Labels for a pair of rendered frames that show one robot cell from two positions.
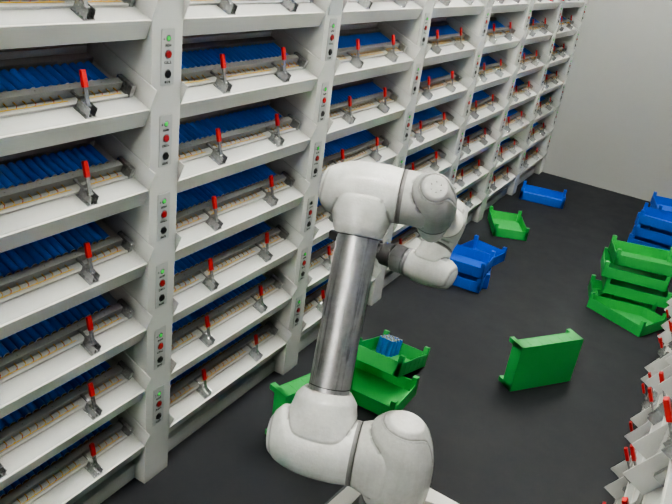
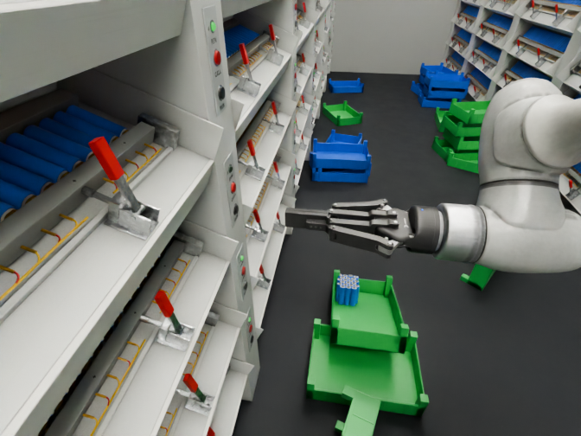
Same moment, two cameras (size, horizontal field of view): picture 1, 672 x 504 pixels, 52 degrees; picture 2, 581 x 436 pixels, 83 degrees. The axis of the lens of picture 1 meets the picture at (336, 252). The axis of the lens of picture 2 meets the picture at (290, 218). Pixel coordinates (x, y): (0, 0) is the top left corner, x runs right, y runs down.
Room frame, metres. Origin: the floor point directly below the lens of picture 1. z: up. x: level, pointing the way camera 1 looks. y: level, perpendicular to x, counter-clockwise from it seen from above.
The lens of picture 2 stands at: (1.69, 0.16, 0.92)
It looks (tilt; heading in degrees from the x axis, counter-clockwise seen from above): 37 degrees down; 341
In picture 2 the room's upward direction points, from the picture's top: straight up
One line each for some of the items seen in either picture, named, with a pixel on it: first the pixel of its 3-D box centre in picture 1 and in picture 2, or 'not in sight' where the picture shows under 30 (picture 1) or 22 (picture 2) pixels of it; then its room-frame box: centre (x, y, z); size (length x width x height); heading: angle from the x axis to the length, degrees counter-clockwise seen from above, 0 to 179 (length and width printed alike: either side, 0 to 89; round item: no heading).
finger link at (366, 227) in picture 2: not in sight; (360, 228); (2.04, -0.08, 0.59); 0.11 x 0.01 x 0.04; 64
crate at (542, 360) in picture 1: (540, 359); (494, 245); (2.32, -0.85, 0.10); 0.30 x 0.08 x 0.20; 117
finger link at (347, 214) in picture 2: not in sight; (360, 219); (2.07, -0.09, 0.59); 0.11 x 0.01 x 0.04; 61
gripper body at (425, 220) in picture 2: (380, 251); (404, 227); (2.02, -0.14, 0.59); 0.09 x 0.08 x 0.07; 62
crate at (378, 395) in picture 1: (369, 381); (363, 363); (2.09, -0.19, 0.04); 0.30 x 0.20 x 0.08; 63
